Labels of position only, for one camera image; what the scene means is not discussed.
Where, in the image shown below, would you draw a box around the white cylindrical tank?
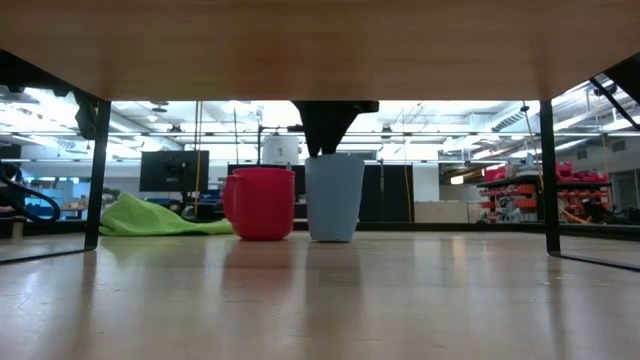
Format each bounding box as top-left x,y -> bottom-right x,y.
261,135 -> 301,167

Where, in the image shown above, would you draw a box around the thin yellow hanging cord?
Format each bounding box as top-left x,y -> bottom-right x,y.
193,101 -> 203,219

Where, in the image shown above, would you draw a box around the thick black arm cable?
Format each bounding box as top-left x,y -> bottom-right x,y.
0,162 -> 62,224

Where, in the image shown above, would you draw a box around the red plastic mug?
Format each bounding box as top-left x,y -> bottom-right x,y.
222,167 -> 297,242

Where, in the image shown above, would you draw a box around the yellow slanted pole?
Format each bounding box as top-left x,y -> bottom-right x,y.
519,103 -> 547,194

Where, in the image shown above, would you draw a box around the rack with red bins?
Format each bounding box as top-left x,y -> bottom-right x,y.
476,159 -> 612,225

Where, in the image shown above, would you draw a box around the black monitor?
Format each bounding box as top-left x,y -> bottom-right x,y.
139,150 -> 211,194

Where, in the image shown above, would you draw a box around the green microfibre cloth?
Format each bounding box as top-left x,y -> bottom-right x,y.
98,192 -> 236,237

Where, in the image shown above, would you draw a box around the wooden shelf with black legs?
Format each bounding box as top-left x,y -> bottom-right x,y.
0,0 -> 640,274

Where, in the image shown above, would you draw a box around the beige cardboard boxes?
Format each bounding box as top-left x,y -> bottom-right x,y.
413,200 -> 482,225

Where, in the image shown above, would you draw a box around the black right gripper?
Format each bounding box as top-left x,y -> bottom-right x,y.
291,100 -> 380,159

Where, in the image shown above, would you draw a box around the pale lavender-grey mug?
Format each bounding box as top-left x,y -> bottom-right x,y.
304,152 -> 366,244

